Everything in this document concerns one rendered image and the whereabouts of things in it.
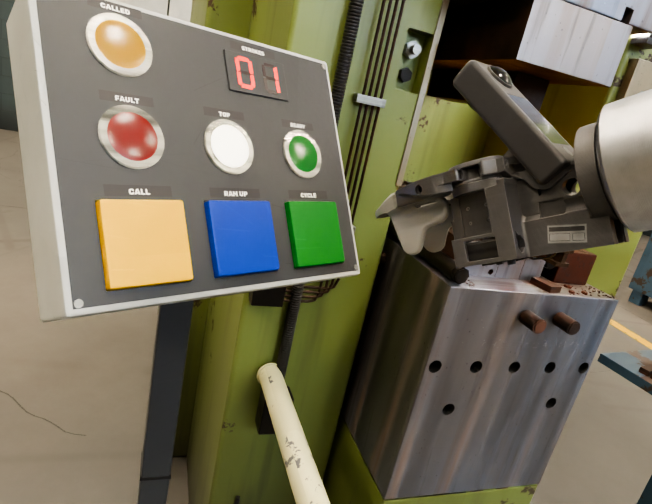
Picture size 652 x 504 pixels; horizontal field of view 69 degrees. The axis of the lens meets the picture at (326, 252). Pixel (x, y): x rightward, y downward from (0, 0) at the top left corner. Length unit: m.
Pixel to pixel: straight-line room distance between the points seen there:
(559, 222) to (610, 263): 0.95
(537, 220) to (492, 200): 0.04
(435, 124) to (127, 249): 1.02
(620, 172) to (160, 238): 0.35
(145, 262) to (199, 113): 0.16
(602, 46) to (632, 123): 0.60
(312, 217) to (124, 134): 0.22
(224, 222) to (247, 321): 0.47
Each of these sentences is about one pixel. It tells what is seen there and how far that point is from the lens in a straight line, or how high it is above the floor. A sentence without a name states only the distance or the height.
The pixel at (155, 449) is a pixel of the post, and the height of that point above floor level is 0.65.
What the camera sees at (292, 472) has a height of 0.63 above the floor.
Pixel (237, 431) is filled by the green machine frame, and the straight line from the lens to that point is 1.07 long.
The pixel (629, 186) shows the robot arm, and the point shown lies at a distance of 0.34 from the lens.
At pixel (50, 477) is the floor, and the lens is 1.68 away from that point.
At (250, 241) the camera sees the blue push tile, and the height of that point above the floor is 1.01.
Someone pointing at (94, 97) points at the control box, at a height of 1.12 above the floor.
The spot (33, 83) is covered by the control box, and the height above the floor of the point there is 1.12.
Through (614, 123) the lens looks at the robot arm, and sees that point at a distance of 0.35.
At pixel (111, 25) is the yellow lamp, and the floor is 1.18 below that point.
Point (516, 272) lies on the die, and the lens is 0.95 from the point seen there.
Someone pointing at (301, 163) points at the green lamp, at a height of 1.08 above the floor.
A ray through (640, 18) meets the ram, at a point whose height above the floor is 1.38.
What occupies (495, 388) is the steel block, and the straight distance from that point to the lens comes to 0.97.
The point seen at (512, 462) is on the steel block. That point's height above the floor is 0.54.
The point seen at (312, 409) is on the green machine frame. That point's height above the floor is 0.52.
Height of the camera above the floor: 1.16
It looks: 18 degrees down
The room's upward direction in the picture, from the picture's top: 12 degrees clockwise
